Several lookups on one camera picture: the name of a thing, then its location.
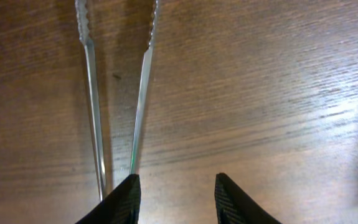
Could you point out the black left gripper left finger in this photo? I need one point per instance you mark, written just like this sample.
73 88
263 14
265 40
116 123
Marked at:
121 206

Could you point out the steel kitchen tongs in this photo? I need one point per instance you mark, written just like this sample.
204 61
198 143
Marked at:
93 93

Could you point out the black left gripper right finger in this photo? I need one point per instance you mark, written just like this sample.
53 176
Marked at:
234 206

